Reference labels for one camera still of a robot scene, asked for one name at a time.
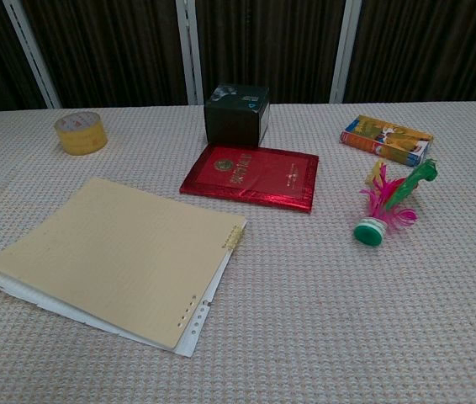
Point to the colourful feather shuttlecock green base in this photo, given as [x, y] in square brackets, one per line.
[371, 228]

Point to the red foil certificate booklet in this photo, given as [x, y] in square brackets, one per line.
[255, 177]

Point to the dark green cube box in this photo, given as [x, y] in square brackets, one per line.
[234, 122]

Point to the white punched loose-leaf sheets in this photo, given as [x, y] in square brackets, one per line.
[204, 320]

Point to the woven beige tablecloth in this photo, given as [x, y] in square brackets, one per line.
[305, 315]

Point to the beige loose-leaf paper pad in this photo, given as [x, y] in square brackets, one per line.
[112, 252]

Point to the colourful small carton box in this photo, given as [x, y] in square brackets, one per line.
[389, 136]

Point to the yellow packing tape roll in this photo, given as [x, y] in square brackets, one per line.
[81, 134]

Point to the grey aluminium extrusion bar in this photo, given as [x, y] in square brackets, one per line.
[32, 52]
[188, 50]
[345, 50]

